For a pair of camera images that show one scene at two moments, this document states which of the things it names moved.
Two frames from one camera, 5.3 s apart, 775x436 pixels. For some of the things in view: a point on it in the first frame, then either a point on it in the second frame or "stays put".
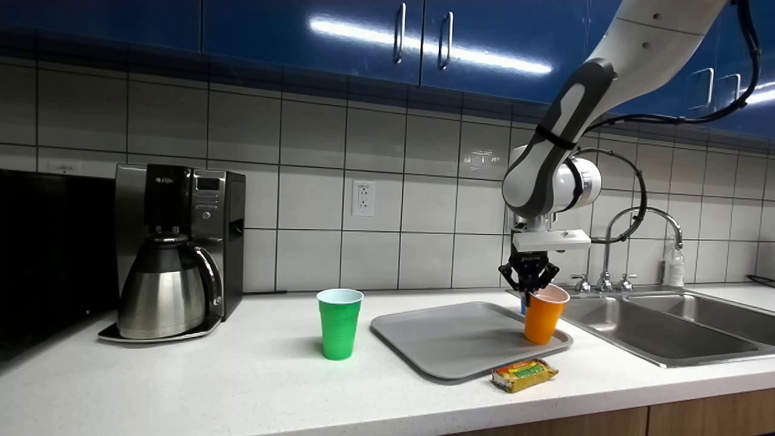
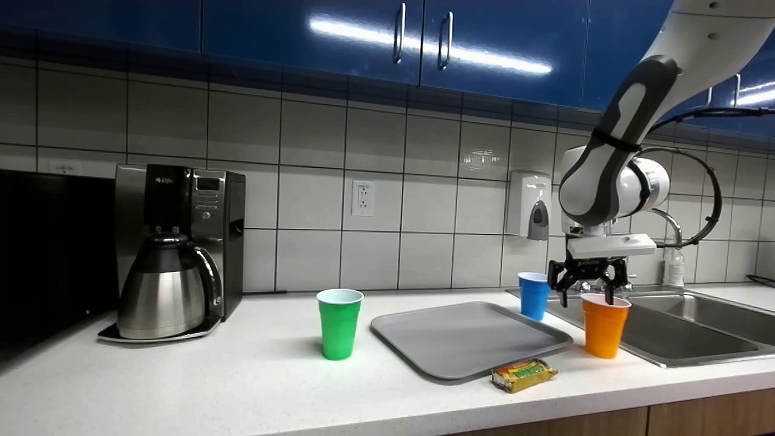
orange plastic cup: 544,313 → 604,324
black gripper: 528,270 → 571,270
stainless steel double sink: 672,327 stays put
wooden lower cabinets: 736,416 stays put
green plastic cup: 337,313 stays put
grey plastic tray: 436,343 stays put
